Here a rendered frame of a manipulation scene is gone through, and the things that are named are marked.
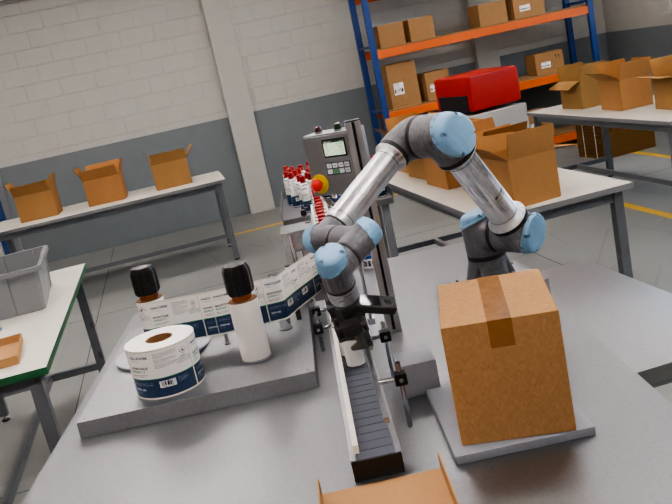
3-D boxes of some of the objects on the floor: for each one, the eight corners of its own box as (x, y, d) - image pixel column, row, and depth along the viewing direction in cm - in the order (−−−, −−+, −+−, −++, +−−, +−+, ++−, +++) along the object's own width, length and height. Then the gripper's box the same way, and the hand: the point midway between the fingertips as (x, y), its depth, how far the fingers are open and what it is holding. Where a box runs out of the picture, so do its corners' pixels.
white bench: (-3, 419, 494) (-45, 295, 475) (120, 385, 506) (85, 263, 487) (-93, 611, 312) (-166, 423, 293) (104, 551, 324) (46, 366, 306)
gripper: (322, 291, 201) (343, 344, 216) (328, 316, 195) (350, 370, 209) (355, 279, 201) (374, 334, 215) (362, 305, 194) (382, 359, 209)
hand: (372, 345), depth 211 cm, fingers closed
